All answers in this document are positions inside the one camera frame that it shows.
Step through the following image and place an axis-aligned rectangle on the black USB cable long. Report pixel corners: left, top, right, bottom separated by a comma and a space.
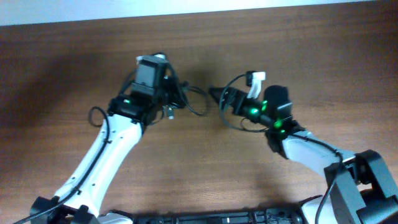
161, 80, 209, 119

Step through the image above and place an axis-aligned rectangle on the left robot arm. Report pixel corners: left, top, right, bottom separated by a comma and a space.
25, 52, 170, 223

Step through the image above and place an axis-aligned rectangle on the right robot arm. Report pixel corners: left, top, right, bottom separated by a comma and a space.
209, 85, 397, 223

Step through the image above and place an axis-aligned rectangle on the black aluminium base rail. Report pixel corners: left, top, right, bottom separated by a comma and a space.
102, 203, 312, 224

